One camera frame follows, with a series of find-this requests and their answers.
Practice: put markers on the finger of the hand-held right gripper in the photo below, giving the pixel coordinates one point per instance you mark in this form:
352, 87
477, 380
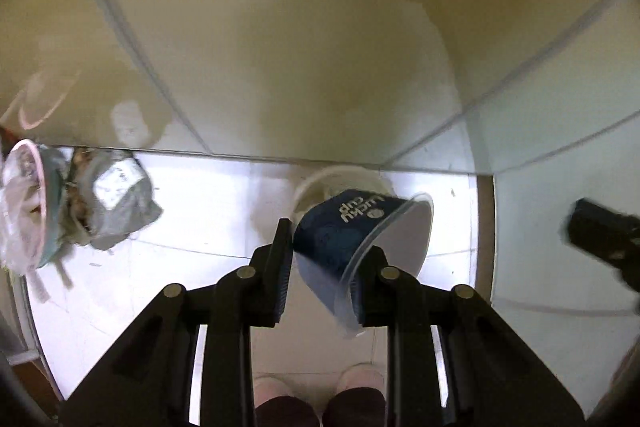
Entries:
602, 227

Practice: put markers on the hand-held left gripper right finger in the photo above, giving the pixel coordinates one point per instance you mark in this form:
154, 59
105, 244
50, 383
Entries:
372, 289

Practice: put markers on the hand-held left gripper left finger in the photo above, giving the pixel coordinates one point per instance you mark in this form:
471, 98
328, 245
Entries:
284, 269

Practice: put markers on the blue paper cup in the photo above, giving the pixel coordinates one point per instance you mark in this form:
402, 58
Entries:
330, 234

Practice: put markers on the grey crumpled bag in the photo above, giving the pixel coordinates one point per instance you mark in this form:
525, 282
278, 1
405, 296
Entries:
117, 202

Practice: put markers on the dark pants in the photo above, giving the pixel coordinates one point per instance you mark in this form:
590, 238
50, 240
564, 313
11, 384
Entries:
350, 412

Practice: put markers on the pink slipper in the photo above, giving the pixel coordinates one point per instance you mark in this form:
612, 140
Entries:
272, 387
360, 379

